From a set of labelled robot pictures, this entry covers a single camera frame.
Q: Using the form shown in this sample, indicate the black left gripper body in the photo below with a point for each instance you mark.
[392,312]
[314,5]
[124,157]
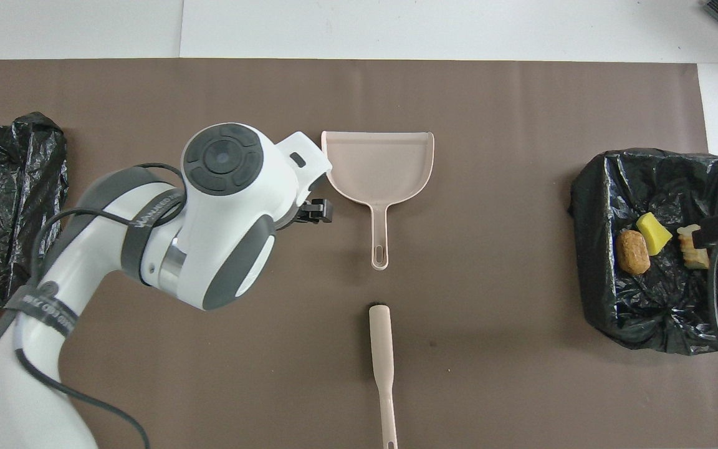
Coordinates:
[290,213]

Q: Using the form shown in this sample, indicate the brown table mat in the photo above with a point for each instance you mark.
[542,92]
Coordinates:
[490,374]

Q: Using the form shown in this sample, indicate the black bag lined bin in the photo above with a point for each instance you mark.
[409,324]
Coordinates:
[658,312]
[16,187]

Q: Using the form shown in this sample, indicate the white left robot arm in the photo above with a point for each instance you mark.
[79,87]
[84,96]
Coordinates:
[228,206]

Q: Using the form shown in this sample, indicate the beige brush black bristles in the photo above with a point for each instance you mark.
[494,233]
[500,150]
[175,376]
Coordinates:
[381,337]

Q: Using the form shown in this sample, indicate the pink plastic dustpan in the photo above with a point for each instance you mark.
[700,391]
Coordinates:
[378,165]

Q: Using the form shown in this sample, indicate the small yellow sponge wedge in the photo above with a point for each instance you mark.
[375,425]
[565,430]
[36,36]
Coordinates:
[653,234]

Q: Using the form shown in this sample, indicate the brown fried bun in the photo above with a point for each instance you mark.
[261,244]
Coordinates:
[633,252]

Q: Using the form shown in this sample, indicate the pale bread chunk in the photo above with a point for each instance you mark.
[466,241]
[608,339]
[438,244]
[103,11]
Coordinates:
[695,257]

